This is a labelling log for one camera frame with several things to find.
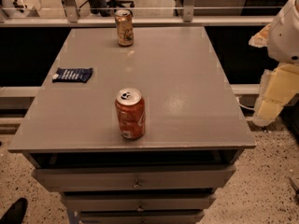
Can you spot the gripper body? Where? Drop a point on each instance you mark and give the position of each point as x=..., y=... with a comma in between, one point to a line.
x=285, y=36

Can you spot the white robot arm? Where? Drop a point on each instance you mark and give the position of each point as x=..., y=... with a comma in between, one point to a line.
x=281, y=36

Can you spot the red coke can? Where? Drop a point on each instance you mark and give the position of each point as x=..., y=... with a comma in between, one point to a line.
x=130, y=110

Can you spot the gold soda can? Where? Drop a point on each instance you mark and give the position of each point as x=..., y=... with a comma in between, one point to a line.
x=123, y=19

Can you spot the grey drawer cabinet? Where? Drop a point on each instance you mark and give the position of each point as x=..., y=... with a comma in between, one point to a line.
x=148, y=139

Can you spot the top grey drawer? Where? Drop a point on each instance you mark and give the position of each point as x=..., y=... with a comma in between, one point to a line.
x=134, y=178

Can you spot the grey drawer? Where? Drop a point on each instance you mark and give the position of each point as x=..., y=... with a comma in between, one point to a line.
x=134, y=178
x=146, y=217
x=138, y=202

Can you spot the middle grey drawer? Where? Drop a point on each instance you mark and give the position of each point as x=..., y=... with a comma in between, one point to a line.
x=138, y=202

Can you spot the bottom grey drawer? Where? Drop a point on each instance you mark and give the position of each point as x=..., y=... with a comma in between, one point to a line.
x=146, y=217

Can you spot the blue striped chip bag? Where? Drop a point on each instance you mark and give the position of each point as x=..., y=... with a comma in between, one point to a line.
x=81, y=75

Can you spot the black shoe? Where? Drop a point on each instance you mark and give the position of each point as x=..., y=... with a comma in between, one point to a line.
x=15, y=213

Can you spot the metal railing frame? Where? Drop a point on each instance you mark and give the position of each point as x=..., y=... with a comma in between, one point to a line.
x=76, y=13

